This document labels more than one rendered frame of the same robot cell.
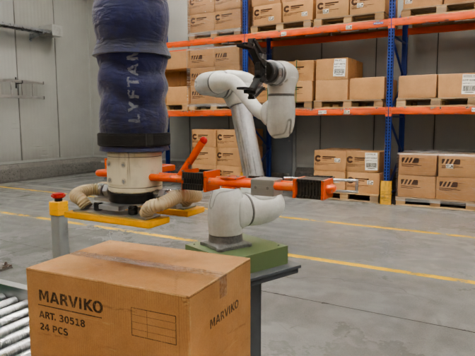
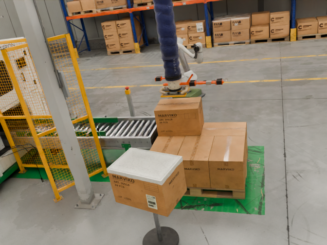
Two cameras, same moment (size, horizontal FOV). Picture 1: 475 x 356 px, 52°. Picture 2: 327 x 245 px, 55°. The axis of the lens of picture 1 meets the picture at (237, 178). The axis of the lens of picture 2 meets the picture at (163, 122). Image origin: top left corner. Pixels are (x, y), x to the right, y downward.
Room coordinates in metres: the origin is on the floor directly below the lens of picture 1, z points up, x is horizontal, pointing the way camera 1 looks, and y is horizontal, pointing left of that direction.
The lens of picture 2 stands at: (-2.37, 1.16, 2.60)
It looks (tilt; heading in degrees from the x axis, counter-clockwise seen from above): 25 degrees down; 351
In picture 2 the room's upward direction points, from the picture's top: 10 degrees counter-clockwise
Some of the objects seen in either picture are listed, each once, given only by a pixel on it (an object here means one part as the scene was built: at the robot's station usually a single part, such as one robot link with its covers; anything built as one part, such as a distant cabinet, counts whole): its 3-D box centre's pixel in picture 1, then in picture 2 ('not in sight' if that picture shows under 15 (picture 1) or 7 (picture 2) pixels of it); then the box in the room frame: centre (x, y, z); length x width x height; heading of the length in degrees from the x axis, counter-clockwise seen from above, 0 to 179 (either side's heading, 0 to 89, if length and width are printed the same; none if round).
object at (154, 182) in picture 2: not in sight; (148, 179); (0.16, 1.01, 0.82); 0.60 x 0.40 x 0.40; 47
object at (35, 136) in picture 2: not in sight; (62, 121); (1.58, 1.86, 1.05); 0.87 x 0.10 x 2.10; 114
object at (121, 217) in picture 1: (115, 212); (173, 94); (1.47, 0.37, 1.13); 0.34 x 0.10 x 0.05; 61
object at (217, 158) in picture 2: not in sight; (199, 152); (1.15, 0.20, 0.34); 1.20 x 1.00 x 0.40; 62
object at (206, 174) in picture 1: (201, 179); (192, 83); (1.43, 0.11, 1.23); 0.10 x 0.08 x 0.06; 151
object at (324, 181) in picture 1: (312, 187); (219, 81); (1.26, -0.20, 1.23); 0.08 x 0.07 x 0.05; 61
